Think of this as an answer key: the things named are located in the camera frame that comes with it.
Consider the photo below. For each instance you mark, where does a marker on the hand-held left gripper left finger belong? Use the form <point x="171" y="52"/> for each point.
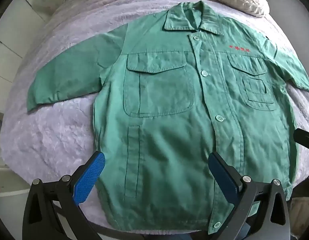
<point x="90" y="177"/>

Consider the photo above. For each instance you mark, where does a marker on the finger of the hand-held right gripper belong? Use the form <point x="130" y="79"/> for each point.
<point x="304" y="138"/>

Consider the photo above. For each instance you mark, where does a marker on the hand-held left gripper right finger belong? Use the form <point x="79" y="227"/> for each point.
<point x="223" y="177"/>

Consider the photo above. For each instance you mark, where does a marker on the green work jacket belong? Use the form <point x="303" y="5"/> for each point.
<point x="169" y="130"/>

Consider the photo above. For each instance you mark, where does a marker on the purple embossed blanket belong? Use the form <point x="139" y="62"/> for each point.
<point x="57" y="142"/>

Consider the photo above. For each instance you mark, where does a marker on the white round tub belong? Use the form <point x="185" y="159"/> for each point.
<point x="9" y="200"/>

